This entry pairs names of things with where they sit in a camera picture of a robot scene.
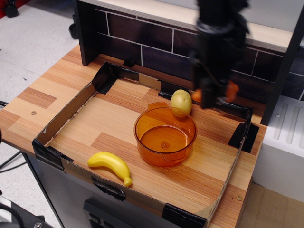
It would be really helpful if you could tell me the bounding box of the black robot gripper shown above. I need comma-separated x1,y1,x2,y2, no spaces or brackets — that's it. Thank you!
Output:
190,20,246,109

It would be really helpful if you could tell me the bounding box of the orange toy carrot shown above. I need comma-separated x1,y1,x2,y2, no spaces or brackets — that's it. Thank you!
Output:
190,80,239,104

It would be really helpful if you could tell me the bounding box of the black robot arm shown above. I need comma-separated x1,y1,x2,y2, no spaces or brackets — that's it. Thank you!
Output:
190,0,249,109

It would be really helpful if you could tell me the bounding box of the orange transparent plastic pot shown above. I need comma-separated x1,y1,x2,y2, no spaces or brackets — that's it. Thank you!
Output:
134,102,198,167

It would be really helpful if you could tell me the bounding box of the cardboard fence with black tape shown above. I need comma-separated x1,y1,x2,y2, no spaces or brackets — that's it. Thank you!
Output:
32,62,264,228

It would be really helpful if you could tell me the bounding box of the yellow toy potato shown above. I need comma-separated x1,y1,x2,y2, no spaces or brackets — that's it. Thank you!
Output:
171,89,192,118

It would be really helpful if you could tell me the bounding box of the dark brick backsplash panel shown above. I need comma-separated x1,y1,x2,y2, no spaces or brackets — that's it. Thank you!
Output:
73,0,304,124

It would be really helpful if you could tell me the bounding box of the white toy sink drainboard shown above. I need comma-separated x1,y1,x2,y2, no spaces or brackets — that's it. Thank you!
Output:
253,96,304,201

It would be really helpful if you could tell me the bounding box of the yellow toy banana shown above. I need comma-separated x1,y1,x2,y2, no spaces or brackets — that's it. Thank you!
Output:
87,152,132,187

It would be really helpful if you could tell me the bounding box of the black chair caster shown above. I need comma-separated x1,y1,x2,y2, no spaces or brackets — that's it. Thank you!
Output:
68,14,78,39

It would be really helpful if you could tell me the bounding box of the black stand base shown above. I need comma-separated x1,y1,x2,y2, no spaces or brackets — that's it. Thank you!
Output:
0,0,19,18

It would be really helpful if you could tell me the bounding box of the black equipment bottom left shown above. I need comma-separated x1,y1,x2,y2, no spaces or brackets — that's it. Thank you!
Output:
0,192,48,228

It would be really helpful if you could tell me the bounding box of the black cable on floor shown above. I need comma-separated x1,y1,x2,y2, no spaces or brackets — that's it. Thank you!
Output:
0,100,23,173

